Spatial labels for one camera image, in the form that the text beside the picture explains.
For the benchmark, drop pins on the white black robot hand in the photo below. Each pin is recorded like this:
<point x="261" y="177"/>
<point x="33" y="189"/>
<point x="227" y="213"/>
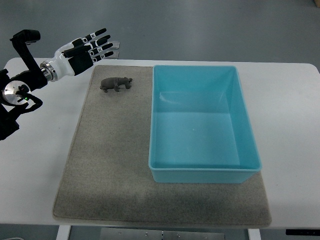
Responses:
<point x="80" y="54"/>

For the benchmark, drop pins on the brown toy hippo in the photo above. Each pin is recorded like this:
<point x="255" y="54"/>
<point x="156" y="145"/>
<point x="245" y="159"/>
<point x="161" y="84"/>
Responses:
<point x="114" y="83"/>

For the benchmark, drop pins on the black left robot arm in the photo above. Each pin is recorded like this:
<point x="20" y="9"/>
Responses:
<point x="15" y="92"/>

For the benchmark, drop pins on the blue plastic box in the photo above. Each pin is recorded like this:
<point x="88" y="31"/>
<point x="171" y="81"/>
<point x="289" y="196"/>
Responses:
<point x="200" y="129"/>

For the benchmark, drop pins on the grey felt mat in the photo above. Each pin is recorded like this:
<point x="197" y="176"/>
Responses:
<point x="107" y="178"/>

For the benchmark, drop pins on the white table leg left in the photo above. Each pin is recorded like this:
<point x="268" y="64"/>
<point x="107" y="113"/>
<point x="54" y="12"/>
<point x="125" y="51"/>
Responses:
<point x="63" y="232"/>

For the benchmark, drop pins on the white table leg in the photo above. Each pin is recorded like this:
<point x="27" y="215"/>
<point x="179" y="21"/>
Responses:
<point x="254" y="234"/>
<point x="63" y="232"/>

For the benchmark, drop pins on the metal plate under table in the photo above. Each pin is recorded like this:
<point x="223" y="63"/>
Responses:
<point x="147" y="234"/>

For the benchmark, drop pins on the white table leg right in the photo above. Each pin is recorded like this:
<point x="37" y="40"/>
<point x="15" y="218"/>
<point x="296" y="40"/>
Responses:
<point x="254" y="234"/>

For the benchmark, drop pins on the black table control panel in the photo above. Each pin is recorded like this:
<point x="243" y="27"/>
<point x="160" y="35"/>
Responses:
<point x="302" y="232"/>

